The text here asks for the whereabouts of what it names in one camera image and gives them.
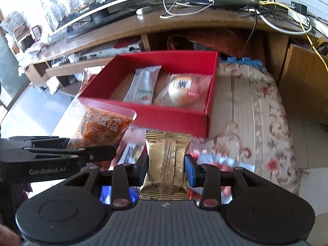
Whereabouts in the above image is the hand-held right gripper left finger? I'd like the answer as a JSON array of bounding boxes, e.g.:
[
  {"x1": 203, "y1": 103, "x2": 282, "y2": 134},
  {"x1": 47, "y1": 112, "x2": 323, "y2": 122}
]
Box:
[{"x1": 63, "y1": 156, "x2": 149, "y2": 208}]

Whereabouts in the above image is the yellow cable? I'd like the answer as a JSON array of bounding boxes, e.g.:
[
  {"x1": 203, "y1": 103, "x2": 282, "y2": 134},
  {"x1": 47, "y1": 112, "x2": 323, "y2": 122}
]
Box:
[{"x1": 211, "y1": 0, "x2": 328, "y2": 72}]

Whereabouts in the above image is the round bun clear packet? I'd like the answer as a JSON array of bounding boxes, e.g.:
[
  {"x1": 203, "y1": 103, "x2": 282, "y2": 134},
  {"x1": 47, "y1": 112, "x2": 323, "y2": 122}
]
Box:
[{"x1": 155, "y1": 73, "x2": 213, "y2": 107}]

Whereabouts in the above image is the dark red bag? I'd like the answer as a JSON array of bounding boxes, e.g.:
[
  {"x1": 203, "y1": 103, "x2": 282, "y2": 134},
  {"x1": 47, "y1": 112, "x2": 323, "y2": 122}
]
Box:
[{"x1": 166, "y1": 34, "x2": 257, "y2": 57}]

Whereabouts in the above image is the gold snack packet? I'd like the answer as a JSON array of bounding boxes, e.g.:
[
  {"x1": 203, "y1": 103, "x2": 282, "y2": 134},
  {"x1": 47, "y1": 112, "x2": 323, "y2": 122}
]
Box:
[{"x1": 139, "y1": 130, "x2": 191, "y2": 201}]

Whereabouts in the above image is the black cable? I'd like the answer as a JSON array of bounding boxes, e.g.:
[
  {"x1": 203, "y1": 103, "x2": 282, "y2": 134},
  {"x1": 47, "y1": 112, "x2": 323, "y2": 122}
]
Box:
[{"x1": 242, "y1": 8, "x2": 258, "y2": 58}]

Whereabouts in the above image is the thin white cable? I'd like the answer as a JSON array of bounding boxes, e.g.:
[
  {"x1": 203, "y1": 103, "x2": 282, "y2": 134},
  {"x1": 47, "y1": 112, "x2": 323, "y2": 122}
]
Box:
[{"x1": 160, "y1": 0, "x2": 214, "y2": 19}]

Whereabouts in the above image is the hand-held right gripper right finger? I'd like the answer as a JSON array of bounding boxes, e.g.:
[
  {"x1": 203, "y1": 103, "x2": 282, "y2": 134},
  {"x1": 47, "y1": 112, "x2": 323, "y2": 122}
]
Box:
[{"x1": 185, "y1": 155, "x2": 267, "y2": 209}]

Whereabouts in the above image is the flat black device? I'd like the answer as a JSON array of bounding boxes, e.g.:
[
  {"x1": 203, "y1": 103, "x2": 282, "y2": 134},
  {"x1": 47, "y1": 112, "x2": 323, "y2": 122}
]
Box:
[{"x1": 186, "y1": 0, "x2": 259, "y2": 8}]

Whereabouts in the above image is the white lace cloth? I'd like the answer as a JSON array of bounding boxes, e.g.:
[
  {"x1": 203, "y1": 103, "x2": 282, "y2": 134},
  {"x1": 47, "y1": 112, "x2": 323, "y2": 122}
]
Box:
[{"x1": 31, "y1": 0, "x2": 116, "y2": 28}]

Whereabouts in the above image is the white flat box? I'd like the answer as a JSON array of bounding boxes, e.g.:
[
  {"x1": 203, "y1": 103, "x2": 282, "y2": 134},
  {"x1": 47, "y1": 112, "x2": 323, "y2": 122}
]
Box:
[{"x1": 74, "y1": 45, "x2": 140, "y2": 62}]

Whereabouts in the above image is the red cardboard box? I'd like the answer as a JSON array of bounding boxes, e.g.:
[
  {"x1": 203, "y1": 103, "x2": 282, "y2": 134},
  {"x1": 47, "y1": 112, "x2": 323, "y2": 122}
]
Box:
[{"x1": 78, "y1": 51, "x2": 220, "y2": 138}]

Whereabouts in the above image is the long silver snack packet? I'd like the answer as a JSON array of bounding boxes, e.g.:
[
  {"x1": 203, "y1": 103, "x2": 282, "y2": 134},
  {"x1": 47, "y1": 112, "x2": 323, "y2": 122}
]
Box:
[{"x1": 123, "y1": 65, "x2": 162, "y2": 105}]

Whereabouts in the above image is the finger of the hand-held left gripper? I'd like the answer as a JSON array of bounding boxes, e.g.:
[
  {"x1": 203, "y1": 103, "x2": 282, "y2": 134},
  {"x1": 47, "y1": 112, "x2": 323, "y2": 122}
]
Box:
[
  {"x1": 8, "y1": 136, "x2": 71, "y2": 149},
  {"x1": 24, "y1": 145, "x2": 117, "y2": 163}
]

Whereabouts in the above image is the blue snack packet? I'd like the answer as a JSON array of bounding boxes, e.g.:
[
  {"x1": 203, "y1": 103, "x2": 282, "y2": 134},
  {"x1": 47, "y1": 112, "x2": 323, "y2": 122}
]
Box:
[{"x1": 99, "y1": 186, "x2": 140, "y2": 205}]

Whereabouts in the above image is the wooden TV stand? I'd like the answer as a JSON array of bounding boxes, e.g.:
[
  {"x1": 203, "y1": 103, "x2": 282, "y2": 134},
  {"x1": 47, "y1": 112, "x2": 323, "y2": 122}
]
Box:
[{"x1": 26, "y1": 0, "x2": 328, "y2": 123}]

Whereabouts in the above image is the white power strip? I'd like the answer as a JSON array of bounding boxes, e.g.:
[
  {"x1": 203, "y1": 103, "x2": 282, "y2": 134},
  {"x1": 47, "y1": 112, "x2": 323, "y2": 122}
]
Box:
[{"x1": 288, "y1": 8, "x2": 328, "y2": 35}]

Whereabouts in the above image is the floral tablecloth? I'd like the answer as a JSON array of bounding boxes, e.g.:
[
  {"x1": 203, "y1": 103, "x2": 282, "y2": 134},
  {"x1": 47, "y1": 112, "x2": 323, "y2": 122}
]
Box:
[{"x1": 55, "y1": 61, "x2": 301, "y2": 211}]

